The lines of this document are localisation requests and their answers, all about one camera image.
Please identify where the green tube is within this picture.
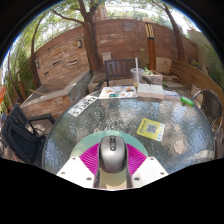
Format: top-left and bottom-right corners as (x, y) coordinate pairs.
(180, 95), (194, 108)

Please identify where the raised stone basin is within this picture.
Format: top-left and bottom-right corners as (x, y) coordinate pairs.
(19, 69), (93, 119)

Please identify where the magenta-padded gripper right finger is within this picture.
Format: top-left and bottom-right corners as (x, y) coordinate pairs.
(125, 143), (170, 189)

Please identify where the curved wooden bench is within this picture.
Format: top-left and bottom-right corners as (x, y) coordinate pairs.
(170, 59), (224, 101)

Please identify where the grey wall utility box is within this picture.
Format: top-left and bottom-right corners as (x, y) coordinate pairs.
(101, 51), (113, 64)

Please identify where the wooden garden lamp post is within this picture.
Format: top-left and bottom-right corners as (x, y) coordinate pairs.
(143, 19), (158, 72)

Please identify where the thin light blue booklet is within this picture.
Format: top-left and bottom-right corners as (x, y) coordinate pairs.
(163, 89), (182, 102)

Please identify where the dark wooden slatted chair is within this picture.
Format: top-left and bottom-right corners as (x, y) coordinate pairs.
(94, 58), (156, 92)

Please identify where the white printed sign strip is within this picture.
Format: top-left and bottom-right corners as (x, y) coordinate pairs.
(67, 95), (99, 118)

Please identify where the clear plastic cup with straw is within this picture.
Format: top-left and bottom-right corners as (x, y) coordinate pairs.
(130, 57), (145, 88)

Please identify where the yellow square card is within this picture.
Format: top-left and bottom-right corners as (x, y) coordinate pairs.
(136, 117), (166, 142)

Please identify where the thin leaning tree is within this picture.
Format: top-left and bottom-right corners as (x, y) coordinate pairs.
(29, 13), (48, 88)

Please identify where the black folding chair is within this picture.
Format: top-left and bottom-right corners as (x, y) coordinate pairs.
(0, 104), (56, 166)

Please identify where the low stone seat block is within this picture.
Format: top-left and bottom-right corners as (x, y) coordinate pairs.
(87, 72), (108, 94)

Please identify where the slim straight tree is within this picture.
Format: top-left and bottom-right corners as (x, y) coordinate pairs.
(151, 0), (186, 63)

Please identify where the pale planter box with plants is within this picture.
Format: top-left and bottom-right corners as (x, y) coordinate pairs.
(141, 67), (164, 86)

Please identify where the green mouse pad, pink rest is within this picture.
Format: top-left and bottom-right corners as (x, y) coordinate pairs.
(69, 130), (149, 190)

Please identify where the beige stone block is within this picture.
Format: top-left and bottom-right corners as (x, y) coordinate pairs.
(155, 57), (173, 76)

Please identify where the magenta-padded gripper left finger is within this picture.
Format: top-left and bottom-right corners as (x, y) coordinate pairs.
(56, 143), (102, 189)

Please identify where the dark wicker metal chair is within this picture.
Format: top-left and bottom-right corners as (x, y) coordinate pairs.
(191, 89), (224, 159)

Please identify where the grey computer mouse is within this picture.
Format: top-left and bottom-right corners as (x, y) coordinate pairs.
(98, 135), (128, 174)

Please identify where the large forked tree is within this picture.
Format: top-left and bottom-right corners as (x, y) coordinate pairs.
(49, 0), (103, 74)

